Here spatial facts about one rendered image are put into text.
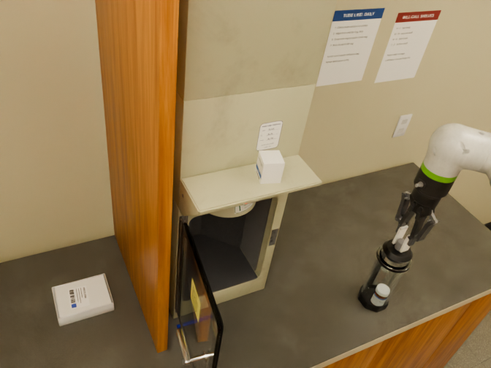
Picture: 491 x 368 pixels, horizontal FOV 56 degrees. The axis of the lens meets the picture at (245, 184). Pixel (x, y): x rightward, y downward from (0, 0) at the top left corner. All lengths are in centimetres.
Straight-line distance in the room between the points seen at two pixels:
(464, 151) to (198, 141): 63
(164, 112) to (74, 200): 83
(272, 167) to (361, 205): 100
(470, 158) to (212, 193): 62
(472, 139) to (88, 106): 102
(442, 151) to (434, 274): 74
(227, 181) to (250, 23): 36
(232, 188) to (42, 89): 60
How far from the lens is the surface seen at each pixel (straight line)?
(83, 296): 151
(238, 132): 104
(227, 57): 93
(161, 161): 88
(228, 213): 124
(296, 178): 110
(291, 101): 107
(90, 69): 134
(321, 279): 166
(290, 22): 97
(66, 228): 168
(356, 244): 182
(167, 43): 76
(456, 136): 121
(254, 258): 149
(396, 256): 146
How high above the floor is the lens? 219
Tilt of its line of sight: 40 degrees down
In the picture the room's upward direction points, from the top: 10 degrees clockwise
